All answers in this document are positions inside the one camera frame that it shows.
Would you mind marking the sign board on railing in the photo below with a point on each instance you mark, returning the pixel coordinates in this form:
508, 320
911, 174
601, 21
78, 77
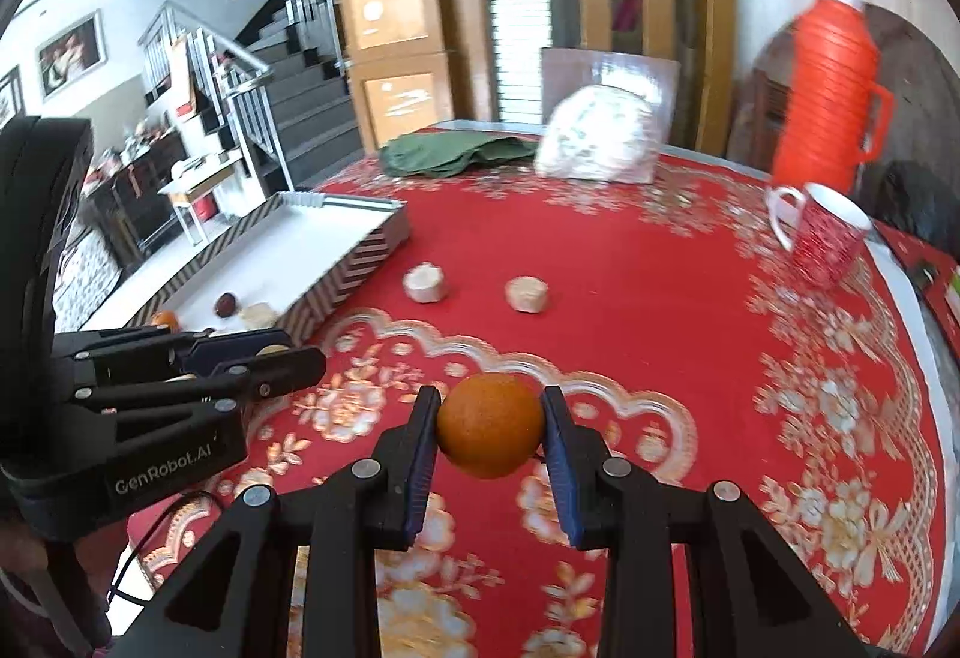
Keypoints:
184, 81

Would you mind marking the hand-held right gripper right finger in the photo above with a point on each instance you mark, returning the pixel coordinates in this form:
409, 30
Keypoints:
562, 470

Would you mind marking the metal stair railing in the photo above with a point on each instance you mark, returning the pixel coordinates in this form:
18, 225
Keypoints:
232, 77

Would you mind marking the small pale sugarcane piece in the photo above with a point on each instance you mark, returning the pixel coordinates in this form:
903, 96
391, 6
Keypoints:
274, 349
425, 283
527, 294

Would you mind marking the orange mandarin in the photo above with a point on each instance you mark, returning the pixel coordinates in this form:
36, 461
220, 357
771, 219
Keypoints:
491, 425
166, 320

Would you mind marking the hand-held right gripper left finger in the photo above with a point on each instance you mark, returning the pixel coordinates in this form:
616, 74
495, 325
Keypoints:
420, 470

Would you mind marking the person's left forearm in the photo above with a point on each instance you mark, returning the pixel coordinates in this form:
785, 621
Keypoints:
45, 598

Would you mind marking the framed wall picture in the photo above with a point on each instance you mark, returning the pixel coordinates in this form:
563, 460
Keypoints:
69, 54

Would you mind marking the dark wooden chair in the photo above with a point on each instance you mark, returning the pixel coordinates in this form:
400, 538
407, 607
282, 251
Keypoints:
766, 114

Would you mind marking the white plastic bag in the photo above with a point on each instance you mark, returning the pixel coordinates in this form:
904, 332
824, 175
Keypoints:
600, 137

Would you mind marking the red floral tablecloth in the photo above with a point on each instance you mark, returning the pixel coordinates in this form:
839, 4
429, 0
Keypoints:
637, 268

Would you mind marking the orange thermos jug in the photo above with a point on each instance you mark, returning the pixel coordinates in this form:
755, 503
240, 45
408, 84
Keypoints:
825, 88

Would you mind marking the grey staircase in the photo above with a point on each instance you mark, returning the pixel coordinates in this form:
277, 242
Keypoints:
304, 96

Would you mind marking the wooden cabinet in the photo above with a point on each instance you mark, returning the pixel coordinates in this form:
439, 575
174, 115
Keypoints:
397, 28

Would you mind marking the red date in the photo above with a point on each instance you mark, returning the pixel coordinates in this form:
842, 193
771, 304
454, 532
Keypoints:
225, 305

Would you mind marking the black bag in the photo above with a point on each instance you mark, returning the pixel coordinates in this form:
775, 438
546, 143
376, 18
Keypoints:
911, 200

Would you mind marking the red patterned mug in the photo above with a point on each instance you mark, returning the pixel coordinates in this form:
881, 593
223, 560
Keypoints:
825, 242

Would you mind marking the striped white tray box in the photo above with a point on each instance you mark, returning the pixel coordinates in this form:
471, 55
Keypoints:
247, 253

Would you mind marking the white-edged red box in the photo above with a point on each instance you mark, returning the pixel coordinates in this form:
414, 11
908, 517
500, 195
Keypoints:
930, 268

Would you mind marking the green cloth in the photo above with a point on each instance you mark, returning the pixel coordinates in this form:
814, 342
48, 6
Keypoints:
442, 152

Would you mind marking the dark wooden sideboard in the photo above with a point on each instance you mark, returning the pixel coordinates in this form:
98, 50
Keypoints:
131, 193

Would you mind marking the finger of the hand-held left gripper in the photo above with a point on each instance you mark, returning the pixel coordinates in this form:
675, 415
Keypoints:
225, 343
285, 369

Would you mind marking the small white desk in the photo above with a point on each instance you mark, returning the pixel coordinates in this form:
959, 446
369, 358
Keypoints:
199, 177

